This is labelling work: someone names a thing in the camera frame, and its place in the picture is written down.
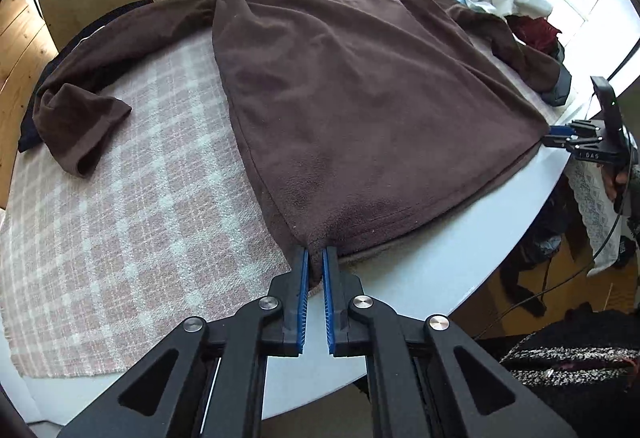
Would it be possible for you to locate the white lace cloth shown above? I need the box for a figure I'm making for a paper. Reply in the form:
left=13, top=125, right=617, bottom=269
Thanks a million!
left=565, top=153, right=632, bottom=277

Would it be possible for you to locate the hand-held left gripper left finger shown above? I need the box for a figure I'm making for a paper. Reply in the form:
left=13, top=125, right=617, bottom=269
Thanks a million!
left=57, top=245, right=311, bottom=438

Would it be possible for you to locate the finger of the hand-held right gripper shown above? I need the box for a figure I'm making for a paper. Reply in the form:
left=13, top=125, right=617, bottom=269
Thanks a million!
left=547, top=119, right=605, bottom=137
left=542, top=134, right=601, bottom=151

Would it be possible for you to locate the person's right hand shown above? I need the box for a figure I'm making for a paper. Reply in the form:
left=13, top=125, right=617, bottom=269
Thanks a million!
left=601, top=162, right=632, bottom=205

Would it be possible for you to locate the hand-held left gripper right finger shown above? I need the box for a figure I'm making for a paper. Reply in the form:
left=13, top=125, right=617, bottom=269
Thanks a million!
left=322, top=245, right=576, bottom=438

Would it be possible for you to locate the pine plank board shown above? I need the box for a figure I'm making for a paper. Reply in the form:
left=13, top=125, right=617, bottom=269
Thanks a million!
left=0, top=0, right=59, bottom=211

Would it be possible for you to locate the person's black tweed jacket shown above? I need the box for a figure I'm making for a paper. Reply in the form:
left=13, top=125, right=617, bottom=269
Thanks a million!
left=497, top=308, right=640, bottom=438

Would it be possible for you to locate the brown fleece sweater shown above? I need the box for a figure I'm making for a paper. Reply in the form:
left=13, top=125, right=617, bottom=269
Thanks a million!
left=32, top=0, right=562, bottom=280

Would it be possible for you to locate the pink plaid blanket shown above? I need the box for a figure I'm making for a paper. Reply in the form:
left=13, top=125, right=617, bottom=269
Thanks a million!
left=0, top=35, right=303, bottom=378

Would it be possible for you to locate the folded black t-shirt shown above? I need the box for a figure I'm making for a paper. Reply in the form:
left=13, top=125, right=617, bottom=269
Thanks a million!
left=19, top=0, right=153, bottom=154

